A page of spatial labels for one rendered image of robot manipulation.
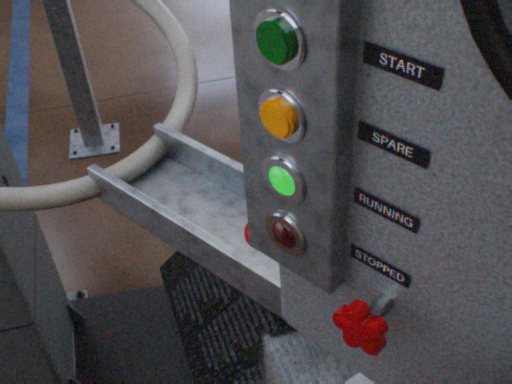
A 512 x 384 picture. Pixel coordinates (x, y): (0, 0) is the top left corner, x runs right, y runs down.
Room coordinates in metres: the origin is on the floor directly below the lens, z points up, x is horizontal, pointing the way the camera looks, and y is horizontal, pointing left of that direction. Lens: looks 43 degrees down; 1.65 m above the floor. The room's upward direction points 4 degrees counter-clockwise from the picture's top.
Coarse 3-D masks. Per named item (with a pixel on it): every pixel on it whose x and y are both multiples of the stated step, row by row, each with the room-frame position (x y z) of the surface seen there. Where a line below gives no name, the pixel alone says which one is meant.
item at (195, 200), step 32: (160, 128) 0.72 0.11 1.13; (160, 160) 0.71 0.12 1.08; (192, 160) 0.68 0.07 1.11; (224, 160) 0.64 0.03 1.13; (128, 192) 0.59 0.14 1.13; (160, 192) 0.64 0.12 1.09; (192, 192) 0.63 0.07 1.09; (224, 192) 0.63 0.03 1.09; (160, 224) 0.56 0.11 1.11; (192, 224) 0.53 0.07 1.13; (224, 224) 0.57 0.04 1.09; (192, 256) 0.52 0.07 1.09; (224, 256) 0.48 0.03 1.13; (256, 256) 0.51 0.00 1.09; (256, 288) 0.45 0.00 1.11
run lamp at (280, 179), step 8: (272, 168) 0.33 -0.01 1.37; (280, 168) 0.33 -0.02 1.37; (272, 176) 0.33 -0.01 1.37; (280, 176) 0.33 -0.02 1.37; (288, 176) 0.32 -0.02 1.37; (272, 184) 0.33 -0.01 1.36; (280, 184) 0.32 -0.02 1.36; (288, 184) 0.32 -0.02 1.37; (280, 192) 0.33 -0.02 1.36; (288, 192) 0.32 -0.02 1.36
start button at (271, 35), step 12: (264, 24) 0.33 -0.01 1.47; (276, 24) 0.32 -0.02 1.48; (264, 36) 0.33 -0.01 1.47; (276, 36) 0.32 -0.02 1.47; (288, 36) 0.32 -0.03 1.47; (264, 48) 0.33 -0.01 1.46; (276, 48) 0.32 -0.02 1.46; (288, 48) 0.32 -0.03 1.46; (276, 60) 0.32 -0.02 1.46; (288, 60) 0.32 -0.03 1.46
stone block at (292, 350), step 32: (192, 288) 0.83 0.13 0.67; (224, 288) 0.78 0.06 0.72; (192, 320) 0.76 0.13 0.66; (224, 320) 0.72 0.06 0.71; (256, 320) 0.68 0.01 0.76; (192, 352) 0.70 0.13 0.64; (224, 352) 0.66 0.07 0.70; (256, 352) 0.63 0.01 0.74; (288, 352) 0.59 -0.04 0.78; (320, 352) 0.56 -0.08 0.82
